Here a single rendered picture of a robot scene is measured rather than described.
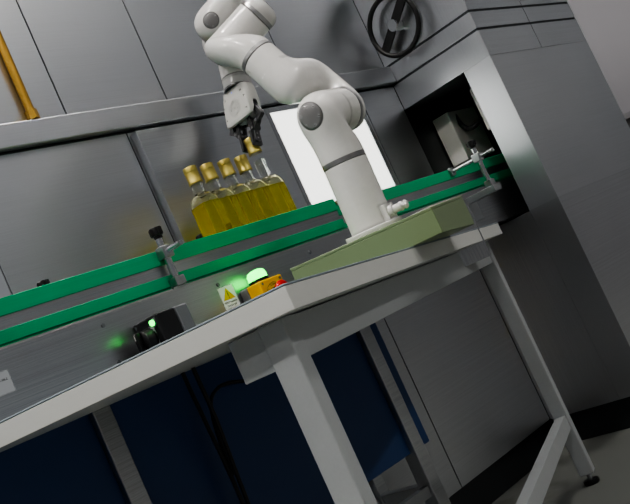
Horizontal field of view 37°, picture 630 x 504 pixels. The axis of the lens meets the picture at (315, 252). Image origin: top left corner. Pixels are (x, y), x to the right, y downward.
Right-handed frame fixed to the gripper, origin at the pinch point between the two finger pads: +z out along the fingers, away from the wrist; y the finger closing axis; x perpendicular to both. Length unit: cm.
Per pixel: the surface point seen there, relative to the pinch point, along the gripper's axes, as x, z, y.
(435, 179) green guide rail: 66, 8, 4
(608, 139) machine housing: 145, -5, 23
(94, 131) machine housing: -37.3, -5.1, -12.9
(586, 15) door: 293, -121, -37
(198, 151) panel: -7.7, -2.2, -12.1
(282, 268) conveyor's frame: -14.1, 40.3, 15.4
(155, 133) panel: -20.2, -6.0, -12.1
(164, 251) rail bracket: -46, 37, 16
